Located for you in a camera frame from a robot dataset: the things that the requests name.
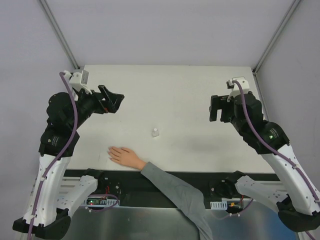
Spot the clear nail polish bottle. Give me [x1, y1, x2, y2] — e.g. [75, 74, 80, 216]
[151, 128, 160, 138]

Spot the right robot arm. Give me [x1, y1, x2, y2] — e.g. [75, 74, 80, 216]
[209, 92, 320, 233]

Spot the grey sleeved forearm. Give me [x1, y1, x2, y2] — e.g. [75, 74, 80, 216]
[141, 162, 213, 240]

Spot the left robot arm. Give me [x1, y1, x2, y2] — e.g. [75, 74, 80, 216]
[12, 85, 125, 240]

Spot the person's hand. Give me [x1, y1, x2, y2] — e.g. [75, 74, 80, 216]
[108, 146, 147, 171]

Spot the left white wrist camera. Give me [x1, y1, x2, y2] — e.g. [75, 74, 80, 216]
[63, 69, 92, 95]

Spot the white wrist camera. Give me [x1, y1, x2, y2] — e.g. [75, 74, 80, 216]
[63, 69, 92, 95]
[226, 76, 250, 102]

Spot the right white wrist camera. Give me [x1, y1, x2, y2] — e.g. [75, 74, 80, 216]
[226, 76, 250, 102]

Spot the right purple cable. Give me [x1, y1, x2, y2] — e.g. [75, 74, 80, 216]
[233, 80, 320, 240]

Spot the left aluminium frame post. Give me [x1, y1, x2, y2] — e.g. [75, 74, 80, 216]
[38, 0, 81, 69]

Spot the aluminium frame post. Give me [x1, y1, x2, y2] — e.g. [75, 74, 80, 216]
[252, 0, 303, 76]
[38, 0, 81, 69]

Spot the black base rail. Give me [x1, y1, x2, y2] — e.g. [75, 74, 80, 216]
[62, 169, 281, 208]

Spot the right white cable duct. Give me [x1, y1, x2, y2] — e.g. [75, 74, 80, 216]
[210, 200, 228, 211]

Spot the right aluminium frame post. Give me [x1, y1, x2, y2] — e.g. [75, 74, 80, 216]
[252, 0, 303, 76]

